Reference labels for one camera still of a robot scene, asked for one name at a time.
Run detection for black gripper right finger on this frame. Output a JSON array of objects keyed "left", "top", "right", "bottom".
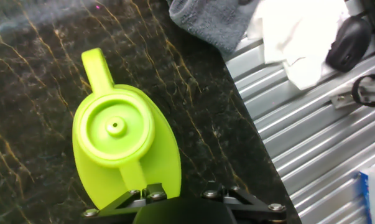
[{"left": 200, "top": 182, "right": 288, "bottom": 224}]

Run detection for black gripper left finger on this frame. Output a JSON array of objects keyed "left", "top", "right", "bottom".
[{"left": 80, "top": 182, "right": 169, "bottom": 218}]

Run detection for lime green watering can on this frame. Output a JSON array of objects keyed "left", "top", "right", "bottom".
[{"left": 71, "top": 47, "right": 182, "bottom": 210}]

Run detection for black marble pattern mat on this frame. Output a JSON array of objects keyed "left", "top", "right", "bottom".
[{"left": 0, "top": 0, "right": 303, "bottom": 224}]

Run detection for white paper towel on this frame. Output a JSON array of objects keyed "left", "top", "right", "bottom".
[{"left": 246, "top": 0, "right": 350, "bottom": 91}]

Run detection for black computer mouse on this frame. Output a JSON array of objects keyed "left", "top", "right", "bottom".
[{"left": 325, "top": 15, "right": 373, "bottom": 73}]

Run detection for grey towel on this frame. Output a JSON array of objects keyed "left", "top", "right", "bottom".
[{"left": 168, "top": 0, "right": 262, "bottom": 60}]

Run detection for aluminium camera mount bar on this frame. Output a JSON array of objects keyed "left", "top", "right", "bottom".
[{"left": 330, "top": 73, "right": 375, "bottom": 110}]

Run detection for black cable loop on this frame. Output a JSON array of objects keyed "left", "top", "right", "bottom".
[{"left": 351, "top": 73, "right": 375, "bottom": 108}]

